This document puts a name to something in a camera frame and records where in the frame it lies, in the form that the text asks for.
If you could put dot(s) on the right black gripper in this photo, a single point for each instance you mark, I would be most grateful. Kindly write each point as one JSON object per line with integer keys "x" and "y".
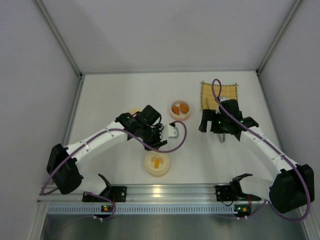
{"x": 216, "y": 125}

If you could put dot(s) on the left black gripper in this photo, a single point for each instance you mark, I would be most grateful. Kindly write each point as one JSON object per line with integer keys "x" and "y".
{"x": 155, "y": 138}

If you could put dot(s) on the metal tongs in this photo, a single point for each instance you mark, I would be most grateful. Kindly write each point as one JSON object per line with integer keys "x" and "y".
{"x": 221, "y": 138}

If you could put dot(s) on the fried food piece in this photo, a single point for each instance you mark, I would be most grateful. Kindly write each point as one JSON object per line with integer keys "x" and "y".
{"x": 184, "y": 108}
{"x": 176, "y": 110}

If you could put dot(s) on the pink lunch bowl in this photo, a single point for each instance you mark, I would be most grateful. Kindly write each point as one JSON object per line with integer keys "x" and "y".
{"x": 181, "y": 117}

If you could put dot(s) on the cream lid orange handle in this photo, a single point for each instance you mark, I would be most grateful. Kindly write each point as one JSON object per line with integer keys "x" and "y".
{"x": 155, "y": 160}

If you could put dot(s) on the cream lid pink handle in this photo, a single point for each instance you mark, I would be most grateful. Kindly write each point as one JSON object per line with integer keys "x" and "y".
{"x": 134, "y": 110}

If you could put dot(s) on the orange lunch bowl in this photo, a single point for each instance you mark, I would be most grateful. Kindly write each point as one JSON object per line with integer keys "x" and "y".
{"x": 157, "y": 172}

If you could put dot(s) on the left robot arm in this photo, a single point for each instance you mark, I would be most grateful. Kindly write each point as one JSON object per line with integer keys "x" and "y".
{"x": 67, "y": 164}

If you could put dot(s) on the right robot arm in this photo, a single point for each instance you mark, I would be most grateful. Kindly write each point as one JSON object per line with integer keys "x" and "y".
{"x": 291, "y": 185}

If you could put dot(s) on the bamboo mat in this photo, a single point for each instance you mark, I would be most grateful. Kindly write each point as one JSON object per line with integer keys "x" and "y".
{"x": 229, "y": 91}

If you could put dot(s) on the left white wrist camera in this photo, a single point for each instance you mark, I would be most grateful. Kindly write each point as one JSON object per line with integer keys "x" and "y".
{"x": 169, "y": 132}

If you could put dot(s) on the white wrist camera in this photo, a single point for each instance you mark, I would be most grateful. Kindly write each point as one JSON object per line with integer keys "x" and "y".
{"x": 222, "y": 98}
{"x": 169, "y": 132}

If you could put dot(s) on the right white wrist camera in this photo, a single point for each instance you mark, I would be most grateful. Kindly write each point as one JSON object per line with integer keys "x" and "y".
{"x": 222, "y": 98}

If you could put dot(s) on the aluminium mounting rail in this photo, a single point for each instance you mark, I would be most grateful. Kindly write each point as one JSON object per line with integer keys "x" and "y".
{"x": 153, "y": 199}

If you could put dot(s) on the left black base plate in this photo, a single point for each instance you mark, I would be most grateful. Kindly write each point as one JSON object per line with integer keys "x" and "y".
{"x": 116, "y": 194}

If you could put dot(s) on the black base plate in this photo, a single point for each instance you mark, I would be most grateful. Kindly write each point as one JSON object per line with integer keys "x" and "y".
{"x": 116, "y": 194}
{"x": 224, "y": 193}

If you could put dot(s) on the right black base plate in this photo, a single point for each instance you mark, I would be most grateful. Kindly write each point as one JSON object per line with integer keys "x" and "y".
{"x": 224, "y": 193}

